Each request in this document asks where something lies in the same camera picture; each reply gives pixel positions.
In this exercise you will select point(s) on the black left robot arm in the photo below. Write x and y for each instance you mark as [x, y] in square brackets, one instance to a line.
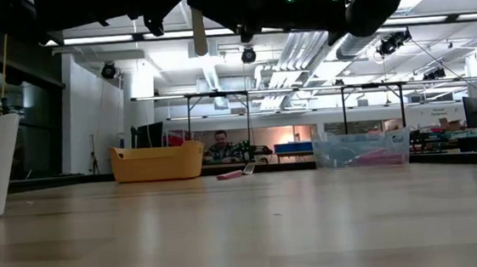
[83, 7]

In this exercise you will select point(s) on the cardboard box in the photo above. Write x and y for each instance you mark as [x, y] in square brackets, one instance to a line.
[451, 124]

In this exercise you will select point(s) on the black ceiling camera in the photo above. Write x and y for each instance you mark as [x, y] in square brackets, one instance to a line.
[391, 44]

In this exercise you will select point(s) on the black ceiling spotlight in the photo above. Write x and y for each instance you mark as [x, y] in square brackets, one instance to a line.
[434, 74]

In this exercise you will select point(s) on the person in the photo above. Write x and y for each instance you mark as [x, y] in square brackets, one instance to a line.
[222, 149]

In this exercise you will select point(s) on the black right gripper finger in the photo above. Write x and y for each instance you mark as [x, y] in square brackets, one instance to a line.
[224, 2]

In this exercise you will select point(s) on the round black ceiling fixture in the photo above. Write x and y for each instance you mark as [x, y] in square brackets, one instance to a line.
[108, 70]
[248, 55]

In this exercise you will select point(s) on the black table frame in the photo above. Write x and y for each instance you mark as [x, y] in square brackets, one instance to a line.
[54, 182]

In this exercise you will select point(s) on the blue storage bin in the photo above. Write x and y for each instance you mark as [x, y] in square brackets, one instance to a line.
[293, 147]

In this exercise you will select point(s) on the black metal stand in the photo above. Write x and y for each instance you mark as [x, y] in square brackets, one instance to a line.
[189, 120]
[344, 108]

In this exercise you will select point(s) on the black computer monitor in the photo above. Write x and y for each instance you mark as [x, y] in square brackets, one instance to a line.
[473, 113]
[149, 135]

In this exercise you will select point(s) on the ceiling light strip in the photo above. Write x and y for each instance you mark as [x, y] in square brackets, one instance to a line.
[417, 20]
[94, 40]

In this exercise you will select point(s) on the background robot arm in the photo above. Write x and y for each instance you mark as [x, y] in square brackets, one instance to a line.
[248, 150]

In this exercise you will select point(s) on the clear plastic bin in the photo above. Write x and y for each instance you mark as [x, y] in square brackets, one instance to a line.
[329, 152]

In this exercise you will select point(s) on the black tripod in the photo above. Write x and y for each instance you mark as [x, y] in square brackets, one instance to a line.
[94, 162]

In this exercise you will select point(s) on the yellow plastic bin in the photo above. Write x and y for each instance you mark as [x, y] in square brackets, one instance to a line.
[155, 163]

